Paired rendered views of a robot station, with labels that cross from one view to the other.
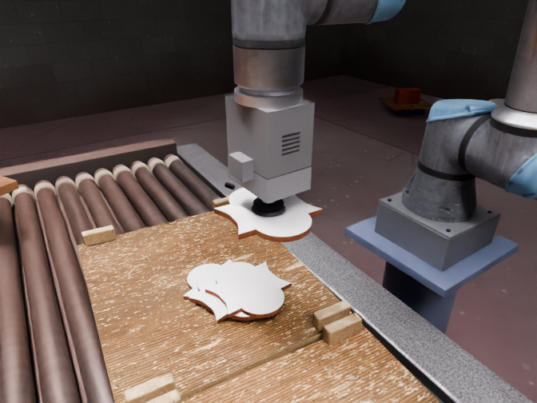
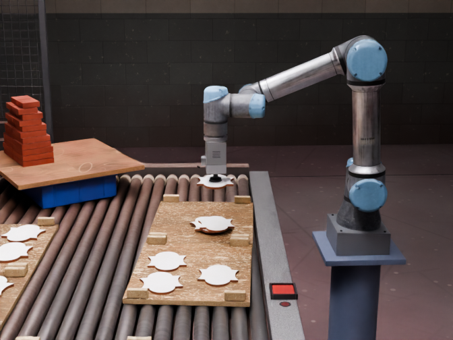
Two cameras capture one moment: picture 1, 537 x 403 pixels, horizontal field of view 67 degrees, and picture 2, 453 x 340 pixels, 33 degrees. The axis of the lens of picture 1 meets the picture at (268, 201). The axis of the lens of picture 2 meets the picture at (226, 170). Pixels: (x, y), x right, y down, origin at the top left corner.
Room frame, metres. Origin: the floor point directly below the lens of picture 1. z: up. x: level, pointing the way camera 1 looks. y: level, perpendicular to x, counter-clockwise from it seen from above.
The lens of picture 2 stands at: (-1.57, -1.24, 1.88)
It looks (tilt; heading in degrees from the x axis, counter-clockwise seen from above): 17 degrees down; 31
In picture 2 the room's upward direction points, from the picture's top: straight up
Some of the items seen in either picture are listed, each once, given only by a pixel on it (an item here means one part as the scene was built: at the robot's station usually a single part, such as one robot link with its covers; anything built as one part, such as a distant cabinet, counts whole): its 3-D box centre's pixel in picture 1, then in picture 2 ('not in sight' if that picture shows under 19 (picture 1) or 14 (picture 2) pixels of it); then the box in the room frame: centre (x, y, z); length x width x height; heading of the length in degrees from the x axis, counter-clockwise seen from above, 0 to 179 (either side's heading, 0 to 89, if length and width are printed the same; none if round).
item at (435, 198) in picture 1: (442, 184); (359, 209); (0.79, -0.37, 1.00); 0.15 x 0.15 x 0.10
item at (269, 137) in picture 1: (259, 139); (212, 152); (0.45, 0.01, 1.23); 0.10 x 0.09 x 0.16; 125
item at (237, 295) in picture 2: not in sight; (234, 295); (0.08, -0.29, 0.95); 0.06 x 0.02 x 0.03; 118
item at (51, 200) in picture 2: not in sight; (65, 180); (0.58, 0.77, 0.97); 0.31 x 0.31 x 0.10; 63
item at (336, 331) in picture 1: (342, 329); (239, 241); (0.43, -0.11, 0.95); 0.06 x 0.02 x 0.03; 118
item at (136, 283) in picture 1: (200, 280); (203, 222); (0.56, 0.12, 0.93); 0.41 x 0.35 x 0.02; 29
